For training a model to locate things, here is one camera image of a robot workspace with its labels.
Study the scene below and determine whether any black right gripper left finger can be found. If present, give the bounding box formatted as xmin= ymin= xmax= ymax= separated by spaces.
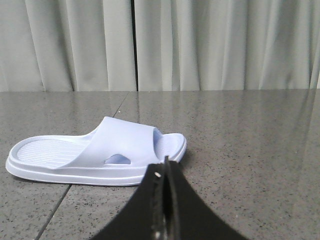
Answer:
xmin=91 ymin=163 xmax=166 ymax=240

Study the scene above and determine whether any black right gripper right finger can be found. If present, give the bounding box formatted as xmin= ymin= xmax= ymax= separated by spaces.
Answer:
xmin=163 ymin=156 xmax=246 ymax=240

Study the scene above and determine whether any light blue slipper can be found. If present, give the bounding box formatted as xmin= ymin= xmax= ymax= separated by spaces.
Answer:
xmin=5 ymin=117 xmax=187 ymax=186

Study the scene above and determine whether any grey-green curtain right panel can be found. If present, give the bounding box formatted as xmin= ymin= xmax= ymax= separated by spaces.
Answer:
xmin=134 ymin=0 xmax=320 ymax=91

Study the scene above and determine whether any grey-green curtain panel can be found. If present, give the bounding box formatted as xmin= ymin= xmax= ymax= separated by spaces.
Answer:
xmin=0 ymin=0 xmax=137 ymax=92
xmin=134 ymin=0 xmax=320 ymax=91

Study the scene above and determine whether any grey-green curtain left panel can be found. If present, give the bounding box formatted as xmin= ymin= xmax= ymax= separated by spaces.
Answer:
xmin=0 ymin=0 xmax=137 ymax=92

